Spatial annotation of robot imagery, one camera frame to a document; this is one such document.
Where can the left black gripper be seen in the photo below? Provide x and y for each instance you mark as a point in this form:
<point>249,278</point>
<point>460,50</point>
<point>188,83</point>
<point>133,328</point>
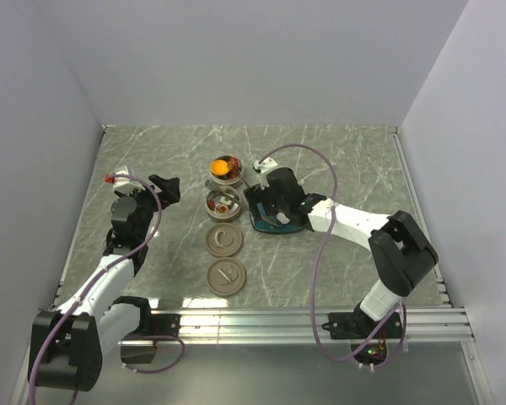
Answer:
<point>169,193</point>

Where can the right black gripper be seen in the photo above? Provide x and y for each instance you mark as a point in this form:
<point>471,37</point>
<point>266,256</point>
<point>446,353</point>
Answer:
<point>255,195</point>

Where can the orange half fruit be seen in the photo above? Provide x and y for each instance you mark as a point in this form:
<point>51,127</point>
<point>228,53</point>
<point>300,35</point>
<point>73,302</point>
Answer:
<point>219,167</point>

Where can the red sausage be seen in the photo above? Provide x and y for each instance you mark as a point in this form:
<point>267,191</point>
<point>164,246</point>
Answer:
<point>235,166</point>

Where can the white round slice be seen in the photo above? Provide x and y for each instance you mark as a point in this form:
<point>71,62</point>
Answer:
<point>281,217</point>

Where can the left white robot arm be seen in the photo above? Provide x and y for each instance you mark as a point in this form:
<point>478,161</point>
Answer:
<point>68,344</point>

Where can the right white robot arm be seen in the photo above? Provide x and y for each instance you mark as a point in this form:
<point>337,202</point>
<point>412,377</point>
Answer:
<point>402,253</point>

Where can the teal square plate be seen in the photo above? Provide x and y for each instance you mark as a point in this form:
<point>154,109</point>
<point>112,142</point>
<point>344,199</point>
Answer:
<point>271,225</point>

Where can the near metal round container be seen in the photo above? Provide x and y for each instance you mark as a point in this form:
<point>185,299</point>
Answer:
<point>212,200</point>

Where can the metal round container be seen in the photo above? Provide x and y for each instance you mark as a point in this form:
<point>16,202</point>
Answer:
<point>229,179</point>
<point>212,200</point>

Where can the far metal round container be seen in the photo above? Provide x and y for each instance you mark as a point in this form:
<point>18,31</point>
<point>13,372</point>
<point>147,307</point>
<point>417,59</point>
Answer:
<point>229,179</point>

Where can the brown lid with curl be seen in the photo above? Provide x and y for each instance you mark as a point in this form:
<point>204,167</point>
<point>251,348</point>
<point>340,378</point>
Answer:
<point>224,240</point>

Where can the brown lid with bar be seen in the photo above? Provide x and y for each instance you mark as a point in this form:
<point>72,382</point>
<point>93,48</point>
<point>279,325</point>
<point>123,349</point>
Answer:
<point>226,277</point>

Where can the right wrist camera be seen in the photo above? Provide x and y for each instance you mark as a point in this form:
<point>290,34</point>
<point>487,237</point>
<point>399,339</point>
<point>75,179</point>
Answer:
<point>263,167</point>

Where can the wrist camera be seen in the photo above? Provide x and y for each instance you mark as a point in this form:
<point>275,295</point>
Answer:
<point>263,167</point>
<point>120,180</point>

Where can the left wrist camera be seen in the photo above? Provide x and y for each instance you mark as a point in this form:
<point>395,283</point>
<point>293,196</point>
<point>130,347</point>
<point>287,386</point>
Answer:
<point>120,180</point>

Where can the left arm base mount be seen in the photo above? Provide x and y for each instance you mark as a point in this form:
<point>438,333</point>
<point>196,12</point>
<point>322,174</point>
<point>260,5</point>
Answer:
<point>141,346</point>

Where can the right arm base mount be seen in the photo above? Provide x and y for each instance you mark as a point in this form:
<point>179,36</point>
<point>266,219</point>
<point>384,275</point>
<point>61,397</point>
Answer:
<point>357,325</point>

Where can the aluminium front rail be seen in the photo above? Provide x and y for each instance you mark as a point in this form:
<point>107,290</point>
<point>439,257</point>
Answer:
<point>267,326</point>

